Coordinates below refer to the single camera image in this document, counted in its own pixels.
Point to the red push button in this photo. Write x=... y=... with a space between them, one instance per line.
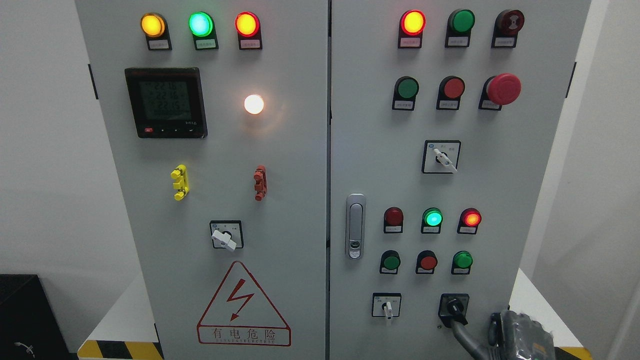
x=450 y=91
x=426 y=262

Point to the green unlit light top right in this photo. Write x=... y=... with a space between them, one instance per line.
x=458 y=28

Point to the red indicator light right door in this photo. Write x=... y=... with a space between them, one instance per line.
x=410 y=29

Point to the grey cabinet door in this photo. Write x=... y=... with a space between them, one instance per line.
x=378 y=152
x=285 y=233

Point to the red light middle right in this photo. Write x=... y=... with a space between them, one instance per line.
x=469 y=221

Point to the green illuminated button lower right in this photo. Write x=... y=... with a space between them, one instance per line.
x=462 y=263

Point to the red electric hazard warning sticker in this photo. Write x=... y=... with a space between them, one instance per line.
x=241 y=314

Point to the green indicator light top left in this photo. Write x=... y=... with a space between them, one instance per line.
x=202 y=28

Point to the grey left cabinet door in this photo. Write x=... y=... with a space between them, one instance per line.
x=285 y=233

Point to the red indicator light door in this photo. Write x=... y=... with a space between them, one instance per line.
x=249 y=31
x=410 y=29

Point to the silver door handle lock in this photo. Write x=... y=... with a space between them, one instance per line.
x=355 y=225

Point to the red emergency stop button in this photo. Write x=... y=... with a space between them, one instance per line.
x=498 y=91

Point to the green lit light middle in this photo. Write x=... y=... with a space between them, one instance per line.
x=431 y=221

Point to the red push button lower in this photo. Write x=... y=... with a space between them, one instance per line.
x=426 y=262

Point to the black digital power meter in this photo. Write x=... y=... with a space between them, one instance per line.
x=167 y=102

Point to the white platform with hazard stripes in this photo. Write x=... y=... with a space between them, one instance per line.
x=127 y=332

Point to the dark red buzzer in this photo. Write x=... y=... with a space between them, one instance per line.
x=507 y=26

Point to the red indicator light left door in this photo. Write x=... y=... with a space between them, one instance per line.
x=249 y=31

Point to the black rotary knob switch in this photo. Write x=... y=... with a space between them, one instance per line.
x=453 y=308

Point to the white selector switch upper right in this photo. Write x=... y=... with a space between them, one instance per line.
x=441 y=156

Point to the red terminal connector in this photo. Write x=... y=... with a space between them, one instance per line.
x=260 y=183

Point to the green push button lower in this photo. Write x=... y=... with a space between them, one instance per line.
x=390 y=262

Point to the grey right cabinet door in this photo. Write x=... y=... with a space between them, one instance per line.
x=378 y=152

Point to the white selector switch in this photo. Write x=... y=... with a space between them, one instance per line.
x=386 y=305
x=441 y=156

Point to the dark red light middle left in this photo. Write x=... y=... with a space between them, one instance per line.
x=392 y=222

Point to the yellow terminal connector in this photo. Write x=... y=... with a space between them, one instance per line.
x=180 y=182

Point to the white glowing indicator light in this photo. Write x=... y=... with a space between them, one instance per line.
x=254 y=104

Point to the white selector switch lower right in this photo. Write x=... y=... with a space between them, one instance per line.
x=386 y=305

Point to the red push button upper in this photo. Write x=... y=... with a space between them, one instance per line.
x=450 y=91

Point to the black box lower left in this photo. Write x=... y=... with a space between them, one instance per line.
x=28 y=328

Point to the green push button upper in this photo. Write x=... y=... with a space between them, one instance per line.
x=406 y=89

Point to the yellow indicator light top left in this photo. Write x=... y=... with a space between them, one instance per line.
x=156 y=32

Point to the green push button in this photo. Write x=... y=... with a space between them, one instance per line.
x=406 y=89
x=390 y=262

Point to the white selector switch left door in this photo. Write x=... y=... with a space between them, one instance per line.
x=227 y=234

